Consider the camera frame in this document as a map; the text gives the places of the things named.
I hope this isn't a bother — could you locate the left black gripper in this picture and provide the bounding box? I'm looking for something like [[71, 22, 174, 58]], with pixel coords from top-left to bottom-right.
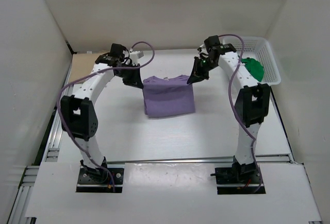
[[115, 63, 143, 89]]

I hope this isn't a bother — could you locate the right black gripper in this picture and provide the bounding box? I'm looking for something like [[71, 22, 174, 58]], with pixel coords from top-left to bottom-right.
[[187, 56, 217, 85]]

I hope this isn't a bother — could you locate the purple t shirt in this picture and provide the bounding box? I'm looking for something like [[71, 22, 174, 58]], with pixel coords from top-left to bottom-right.
[[142, 75, 195, 118]]

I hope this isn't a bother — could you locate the beige t shirt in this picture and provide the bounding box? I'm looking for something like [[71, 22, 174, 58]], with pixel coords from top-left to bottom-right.
[[69, 54, 99, 82]]

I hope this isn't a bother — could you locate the green t shirt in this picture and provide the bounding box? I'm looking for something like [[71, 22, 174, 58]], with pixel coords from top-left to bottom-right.
[[241, 58, 265, 82]]

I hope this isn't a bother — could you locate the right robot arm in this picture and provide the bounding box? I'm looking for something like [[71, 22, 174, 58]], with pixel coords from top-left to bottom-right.
[[187, 49, 270, 183]]

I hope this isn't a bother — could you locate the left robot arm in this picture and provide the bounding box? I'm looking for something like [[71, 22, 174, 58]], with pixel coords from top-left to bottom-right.
[[58, 63, 143, 183]]

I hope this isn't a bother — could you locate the white plastic basket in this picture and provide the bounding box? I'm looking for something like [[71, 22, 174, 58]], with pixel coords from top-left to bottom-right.
[[222, 36, 282, 90]]

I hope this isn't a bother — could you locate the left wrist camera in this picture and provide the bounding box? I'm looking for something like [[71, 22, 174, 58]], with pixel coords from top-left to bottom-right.
[[95, 43, 144, 67]]

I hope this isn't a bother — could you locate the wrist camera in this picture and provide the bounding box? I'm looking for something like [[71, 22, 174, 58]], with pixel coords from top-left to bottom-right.
[[197, 36, 237, 55], [95, 43, 144, 67]]

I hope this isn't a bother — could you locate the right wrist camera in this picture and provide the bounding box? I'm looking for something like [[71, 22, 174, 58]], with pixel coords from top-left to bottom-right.
[[197, 36, 237, 55]]

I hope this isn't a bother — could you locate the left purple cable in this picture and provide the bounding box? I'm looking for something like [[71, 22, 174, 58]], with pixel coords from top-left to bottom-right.
[[56, 41, 155, 191]]

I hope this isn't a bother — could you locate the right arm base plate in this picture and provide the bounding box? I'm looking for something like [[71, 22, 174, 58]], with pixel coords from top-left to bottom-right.
[[210, 167, 266, 195]]

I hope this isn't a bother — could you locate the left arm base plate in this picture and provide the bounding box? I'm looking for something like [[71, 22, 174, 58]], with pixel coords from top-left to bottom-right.
[[76, 167, 124, 193]]

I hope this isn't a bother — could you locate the aluminium frame rail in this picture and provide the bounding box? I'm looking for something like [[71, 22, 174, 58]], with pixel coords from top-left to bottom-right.
[[1, 50, 72, 223]]

